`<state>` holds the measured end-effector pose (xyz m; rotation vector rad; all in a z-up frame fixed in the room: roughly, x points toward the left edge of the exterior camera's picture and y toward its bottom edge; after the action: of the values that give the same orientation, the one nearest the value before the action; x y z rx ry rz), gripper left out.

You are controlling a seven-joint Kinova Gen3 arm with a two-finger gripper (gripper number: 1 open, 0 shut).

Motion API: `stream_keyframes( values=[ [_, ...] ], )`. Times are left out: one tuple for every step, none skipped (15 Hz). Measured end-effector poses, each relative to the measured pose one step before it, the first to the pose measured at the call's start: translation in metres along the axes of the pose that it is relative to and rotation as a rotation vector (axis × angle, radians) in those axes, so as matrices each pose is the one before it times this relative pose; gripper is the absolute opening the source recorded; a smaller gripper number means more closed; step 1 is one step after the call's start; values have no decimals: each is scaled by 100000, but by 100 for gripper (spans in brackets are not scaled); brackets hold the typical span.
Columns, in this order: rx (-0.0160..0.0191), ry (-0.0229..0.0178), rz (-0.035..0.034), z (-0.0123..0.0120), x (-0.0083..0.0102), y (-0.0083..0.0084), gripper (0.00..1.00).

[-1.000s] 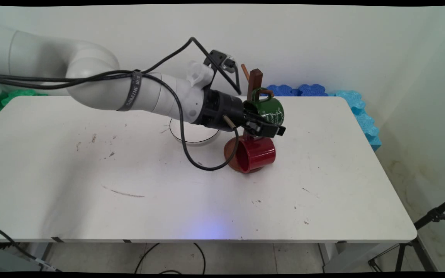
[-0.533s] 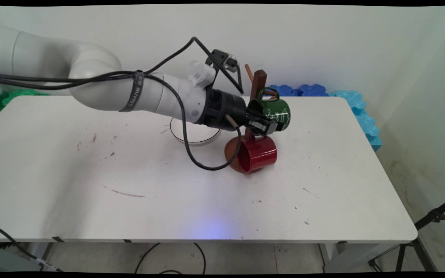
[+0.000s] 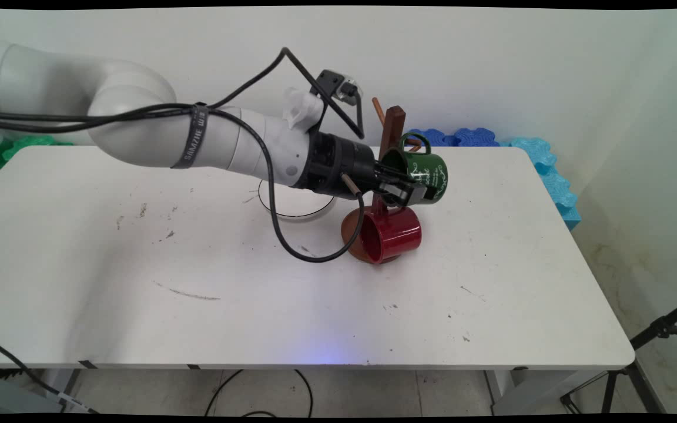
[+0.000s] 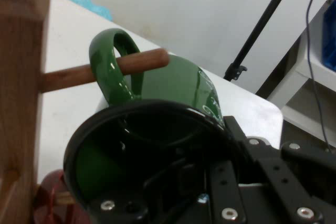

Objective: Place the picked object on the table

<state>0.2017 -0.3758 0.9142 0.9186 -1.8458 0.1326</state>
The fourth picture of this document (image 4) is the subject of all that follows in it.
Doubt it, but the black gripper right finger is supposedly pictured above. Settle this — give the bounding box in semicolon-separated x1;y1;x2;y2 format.
207;115;336;224

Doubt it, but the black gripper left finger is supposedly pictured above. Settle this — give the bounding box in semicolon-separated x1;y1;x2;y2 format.
89;155;212;224

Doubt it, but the green mug with white print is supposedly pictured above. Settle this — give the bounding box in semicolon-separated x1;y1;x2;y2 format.
64;28;237;210

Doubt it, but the white shelf unit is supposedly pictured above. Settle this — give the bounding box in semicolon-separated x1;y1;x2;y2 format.
256;0;336;153

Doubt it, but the red mug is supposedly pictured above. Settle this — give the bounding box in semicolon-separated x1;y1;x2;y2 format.
33;170;92;224

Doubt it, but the blue storage bin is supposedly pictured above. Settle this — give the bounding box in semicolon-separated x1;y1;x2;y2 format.
321;0;336;72

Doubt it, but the black tripod stand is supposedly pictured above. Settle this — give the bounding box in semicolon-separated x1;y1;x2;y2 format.
223;0;300;82

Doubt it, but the brown wooden mug tree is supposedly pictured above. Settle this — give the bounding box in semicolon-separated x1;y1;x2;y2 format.
0;0;170;224

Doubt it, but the thin blue hanging cable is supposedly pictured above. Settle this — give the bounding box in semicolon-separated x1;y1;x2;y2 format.
305;0;333;154

